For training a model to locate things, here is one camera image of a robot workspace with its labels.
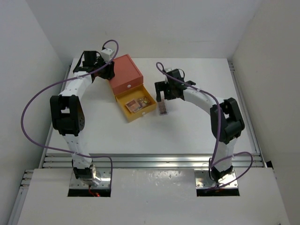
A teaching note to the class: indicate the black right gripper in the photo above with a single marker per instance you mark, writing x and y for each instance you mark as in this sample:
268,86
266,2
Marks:
161,86

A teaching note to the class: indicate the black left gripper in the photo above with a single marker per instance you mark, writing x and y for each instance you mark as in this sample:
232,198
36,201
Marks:
108,73

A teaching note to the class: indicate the small clear eyeshadow palette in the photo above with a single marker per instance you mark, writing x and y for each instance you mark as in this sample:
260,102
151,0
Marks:
162,107

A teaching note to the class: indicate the pink eyeshadow palette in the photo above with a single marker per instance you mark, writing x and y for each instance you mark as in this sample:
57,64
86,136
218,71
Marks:
144,101

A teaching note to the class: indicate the yellow drawer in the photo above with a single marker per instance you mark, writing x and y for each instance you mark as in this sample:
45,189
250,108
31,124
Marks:
135,93

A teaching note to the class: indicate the brown eyeshadow palette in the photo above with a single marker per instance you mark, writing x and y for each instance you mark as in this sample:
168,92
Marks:
133,106

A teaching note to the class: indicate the orange drawer box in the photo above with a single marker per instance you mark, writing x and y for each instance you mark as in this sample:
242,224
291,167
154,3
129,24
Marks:
127,75

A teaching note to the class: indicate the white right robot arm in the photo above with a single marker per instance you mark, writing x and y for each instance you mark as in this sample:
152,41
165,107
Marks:
225,117

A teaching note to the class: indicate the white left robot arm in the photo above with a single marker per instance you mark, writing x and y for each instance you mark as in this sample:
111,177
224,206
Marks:
67,113

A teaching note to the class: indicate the white front cover panel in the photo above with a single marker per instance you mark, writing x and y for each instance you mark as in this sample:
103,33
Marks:
149,197

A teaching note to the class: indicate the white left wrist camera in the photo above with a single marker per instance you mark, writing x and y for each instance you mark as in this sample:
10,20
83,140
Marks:
107,54

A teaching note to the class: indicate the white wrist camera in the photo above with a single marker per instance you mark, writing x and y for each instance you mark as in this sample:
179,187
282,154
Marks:
168,70
107,54

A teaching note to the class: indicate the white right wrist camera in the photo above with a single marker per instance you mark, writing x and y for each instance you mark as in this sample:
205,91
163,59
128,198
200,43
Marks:
168,70

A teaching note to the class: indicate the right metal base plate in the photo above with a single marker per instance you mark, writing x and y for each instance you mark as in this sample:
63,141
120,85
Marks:
204,181

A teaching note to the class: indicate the metal base plate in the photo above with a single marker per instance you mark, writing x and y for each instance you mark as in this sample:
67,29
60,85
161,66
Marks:
101,181
204,181

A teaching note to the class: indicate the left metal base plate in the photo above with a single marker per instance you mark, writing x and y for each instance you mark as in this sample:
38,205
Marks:
101,181

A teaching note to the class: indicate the aluminium frame rail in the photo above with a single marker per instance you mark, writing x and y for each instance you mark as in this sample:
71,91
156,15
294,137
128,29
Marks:
53,160

